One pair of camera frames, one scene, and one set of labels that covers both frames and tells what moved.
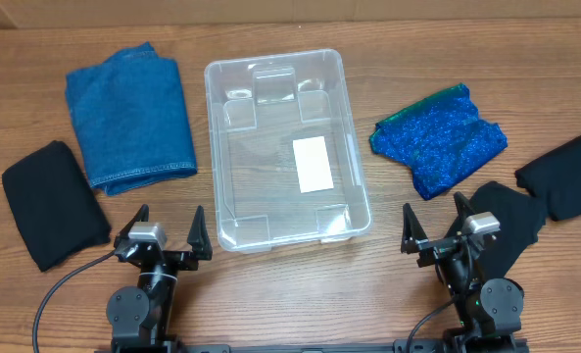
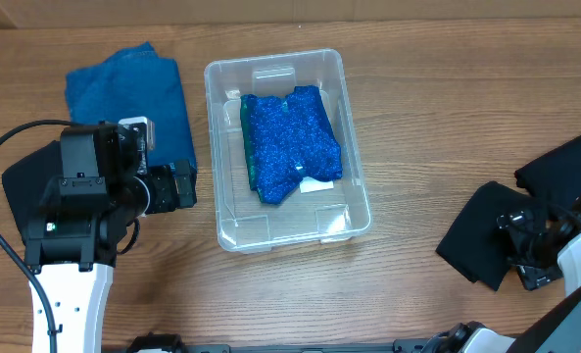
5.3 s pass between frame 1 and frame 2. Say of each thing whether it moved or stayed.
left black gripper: moved
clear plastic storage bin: stayed
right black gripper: moved
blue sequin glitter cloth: moved
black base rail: stayed
